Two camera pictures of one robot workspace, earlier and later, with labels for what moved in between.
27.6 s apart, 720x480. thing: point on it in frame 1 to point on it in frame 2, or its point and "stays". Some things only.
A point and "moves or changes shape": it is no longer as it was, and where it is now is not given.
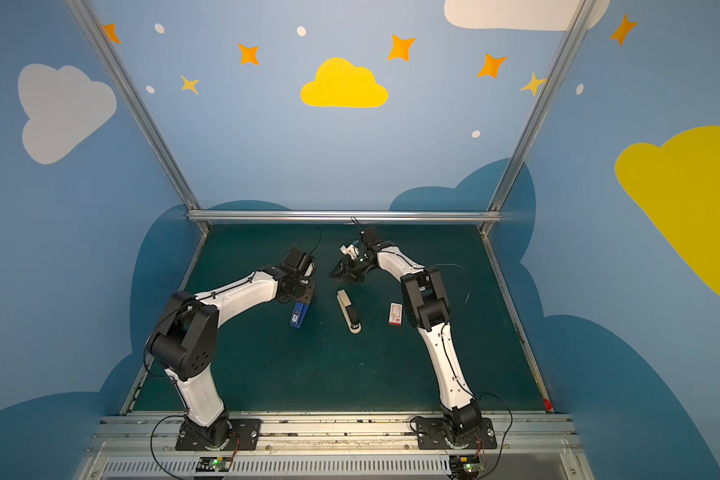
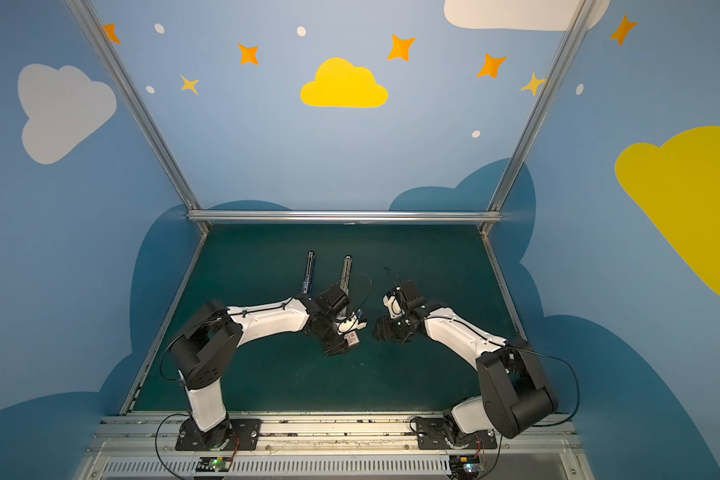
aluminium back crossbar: (342, 217) stays
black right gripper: (354, 263) to (387, 330)
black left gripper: (303, 294) to (334, 339)
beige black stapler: (345, 302) moves or changes shape
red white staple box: (396, 311) moves or changes shape
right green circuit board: (465, 466) stays
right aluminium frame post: (576, 27) stays
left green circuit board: (213, 464) stays
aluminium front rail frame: (526, 447) stays
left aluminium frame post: (139, 106) stays
